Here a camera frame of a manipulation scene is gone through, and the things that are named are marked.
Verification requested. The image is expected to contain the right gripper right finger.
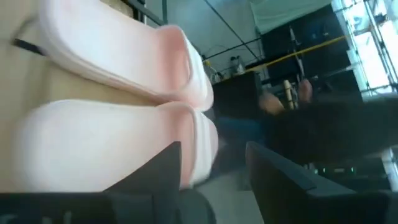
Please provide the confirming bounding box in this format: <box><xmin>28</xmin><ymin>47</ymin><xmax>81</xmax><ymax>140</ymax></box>
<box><xmin>245</xmin><ymin>141</ymin><xmax>398</xmax><ymax>224</ymax></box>

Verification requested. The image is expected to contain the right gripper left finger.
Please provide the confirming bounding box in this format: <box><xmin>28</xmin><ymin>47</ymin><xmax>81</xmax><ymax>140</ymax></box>
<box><xmin>0</xmin><ymin>141</ymin><xmax>183</xmax><ymax>224</ymax></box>

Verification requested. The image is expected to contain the yellow cable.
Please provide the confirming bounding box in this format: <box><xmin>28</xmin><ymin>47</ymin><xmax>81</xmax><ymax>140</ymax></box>
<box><xmin>245</xmin><ymin>35</ymin><xmax>346</xmax><ymax>73</ymax></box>

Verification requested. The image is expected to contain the black partition panel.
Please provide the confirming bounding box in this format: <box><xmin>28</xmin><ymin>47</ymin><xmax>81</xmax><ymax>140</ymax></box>
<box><xmin>261</xmin><ymin>4</ymin><xmax>363</xmax><ymax>94</ymax></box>

